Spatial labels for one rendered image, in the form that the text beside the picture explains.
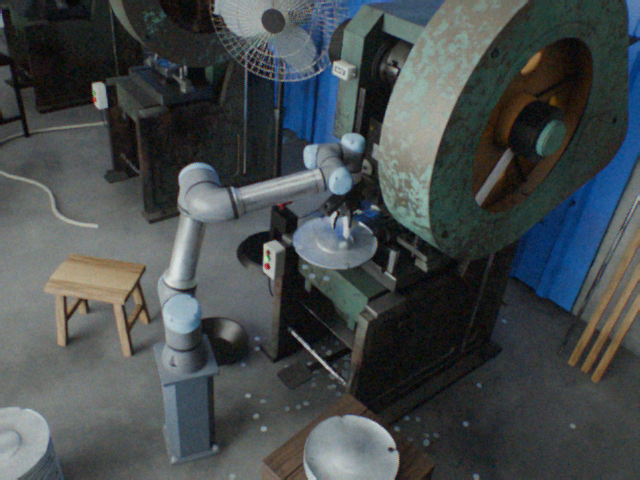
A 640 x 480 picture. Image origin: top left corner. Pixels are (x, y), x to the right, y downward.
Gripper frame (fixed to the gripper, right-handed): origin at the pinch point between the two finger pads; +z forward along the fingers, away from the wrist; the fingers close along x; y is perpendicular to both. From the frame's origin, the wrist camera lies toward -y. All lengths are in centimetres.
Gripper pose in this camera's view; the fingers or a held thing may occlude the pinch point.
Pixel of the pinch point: (338, 231)
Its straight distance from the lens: 208.0
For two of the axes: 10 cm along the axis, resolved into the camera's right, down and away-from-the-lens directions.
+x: -6.2, -4.9, 6.1
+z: -0.8, 8.1, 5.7
